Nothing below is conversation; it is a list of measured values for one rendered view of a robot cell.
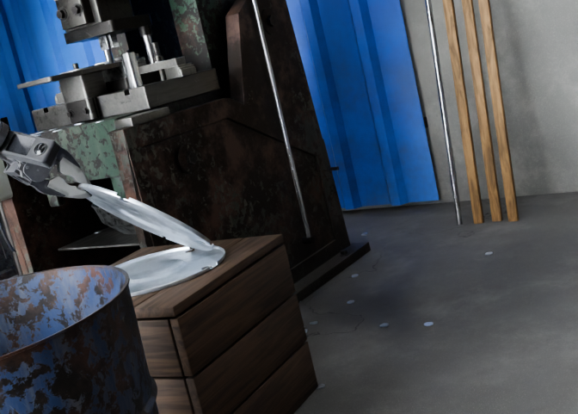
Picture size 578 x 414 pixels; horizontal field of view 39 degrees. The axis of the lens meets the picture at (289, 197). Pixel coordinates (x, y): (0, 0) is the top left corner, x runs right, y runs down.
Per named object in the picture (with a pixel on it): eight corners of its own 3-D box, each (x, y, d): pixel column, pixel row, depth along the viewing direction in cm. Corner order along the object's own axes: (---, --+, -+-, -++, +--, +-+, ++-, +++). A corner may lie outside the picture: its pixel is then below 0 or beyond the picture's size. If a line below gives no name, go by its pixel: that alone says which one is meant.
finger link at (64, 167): (89, 179, 163) (49, 157, 158) (101, 179, 158) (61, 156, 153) (83, 193, 162) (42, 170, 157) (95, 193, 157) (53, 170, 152)
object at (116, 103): (150, 108, 207) (144, 85, 206) (35, 132, 233) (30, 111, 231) (221, 89, 231) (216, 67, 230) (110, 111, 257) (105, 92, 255)
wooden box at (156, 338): (223, 491, 143) (173, 306, 137) (64, 478, 162) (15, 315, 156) (318, 386, 177) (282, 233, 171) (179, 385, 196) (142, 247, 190)
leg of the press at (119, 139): (200, 375, 200) (102, 6, 183) (166, 373, 206) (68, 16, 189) (371, 250, 273) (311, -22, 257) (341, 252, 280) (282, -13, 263)
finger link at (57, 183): (82, 194, 162) (41, 170, 157) (94, 194, 157) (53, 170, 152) (74, 208, 161) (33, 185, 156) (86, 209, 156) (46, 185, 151)
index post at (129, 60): (137, 87, 208) (126, 50, 207) (128, 89, 210) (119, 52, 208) (144, 85, 211) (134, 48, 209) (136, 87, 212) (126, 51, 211)
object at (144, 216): (192, 225, 145) (193, 222, 145) (53, 172, 151) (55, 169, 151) (225, 262, 172) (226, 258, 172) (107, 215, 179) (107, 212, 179)
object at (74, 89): (64, 127, 204) (49, 74, 201) (28, 134, 212) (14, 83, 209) (133, 108, 224) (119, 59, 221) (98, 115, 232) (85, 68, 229)
